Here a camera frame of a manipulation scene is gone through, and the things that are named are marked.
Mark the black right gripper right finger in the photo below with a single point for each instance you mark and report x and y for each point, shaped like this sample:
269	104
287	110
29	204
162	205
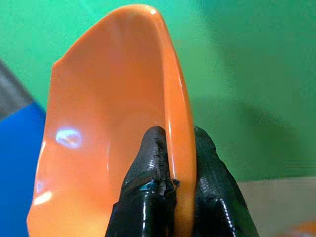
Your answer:
214	187

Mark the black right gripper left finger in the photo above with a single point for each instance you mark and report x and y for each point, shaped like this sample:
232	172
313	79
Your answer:
145	177

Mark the orange plastic bowl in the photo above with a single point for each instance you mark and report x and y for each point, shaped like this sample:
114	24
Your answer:
111	118

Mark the orange plastic plate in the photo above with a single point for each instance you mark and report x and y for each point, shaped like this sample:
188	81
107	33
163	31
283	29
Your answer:
295	229

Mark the green cloth backdrop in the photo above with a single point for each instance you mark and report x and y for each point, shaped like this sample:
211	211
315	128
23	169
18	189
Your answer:
237	81

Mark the blue plastic container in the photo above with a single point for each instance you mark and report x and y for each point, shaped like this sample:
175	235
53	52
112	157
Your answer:
17	168

